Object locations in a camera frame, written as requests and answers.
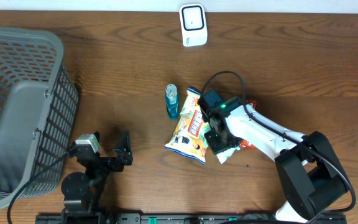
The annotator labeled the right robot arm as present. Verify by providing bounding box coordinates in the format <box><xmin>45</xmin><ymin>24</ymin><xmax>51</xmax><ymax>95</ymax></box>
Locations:
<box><xmin>198</xmin><ymin>90</ymin><xmax>351</xmax><ymax>223</ymax></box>

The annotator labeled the grey plastic shopping basket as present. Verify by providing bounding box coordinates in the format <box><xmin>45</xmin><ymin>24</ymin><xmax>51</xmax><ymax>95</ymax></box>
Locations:
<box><xmin>0</xmin><ymin>27</ymin><xmax>78</xmax><ymax>209</ymax></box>

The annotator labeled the teal bottle with grey cap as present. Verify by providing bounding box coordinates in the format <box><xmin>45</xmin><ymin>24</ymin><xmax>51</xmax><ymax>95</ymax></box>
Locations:
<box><xmin>165</xmin><ymin>84</ymin><xmax>179</xmax><ymax>120</ymax></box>

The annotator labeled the white barcode scanner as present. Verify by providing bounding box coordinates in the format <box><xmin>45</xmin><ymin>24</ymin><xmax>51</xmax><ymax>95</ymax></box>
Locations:
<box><xmin>179</xmin><ymin>4</ymin><xmax>208</xmax><ymax>47</ymax></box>

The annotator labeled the red orange snack bar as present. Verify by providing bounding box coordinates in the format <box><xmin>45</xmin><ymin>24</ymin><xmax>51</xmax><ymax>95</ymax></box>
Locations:
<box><xmin>239</xmin><ymin>100</ymin><xmax>257</xmax><ymax>149</ymax></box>

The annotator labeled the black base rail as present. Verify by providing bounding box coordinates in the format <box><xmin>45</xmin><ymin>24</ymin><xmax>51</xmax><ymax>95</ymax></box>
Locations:
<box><xmin>35</xmin><ymin>212</ymin><xmax>347</xmax><ymax>224</ymax></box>

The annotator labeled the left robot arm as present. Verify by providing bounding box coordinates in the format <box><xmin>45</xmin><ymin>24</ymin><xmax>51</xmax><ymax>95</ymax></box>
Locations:
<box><xmin>61</xmin><ymin>131</ymin><xmax>133</xmax><ymax>223</ymax></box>

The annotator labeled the yellow snack chip bag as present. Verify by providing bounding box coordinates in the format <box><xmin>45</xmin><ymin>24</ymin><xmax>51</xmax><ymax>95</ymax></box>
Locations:
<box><xmin>165</xmin><ymin>87</ymin><xmax>211</xmax><ymax>164</ymax></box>

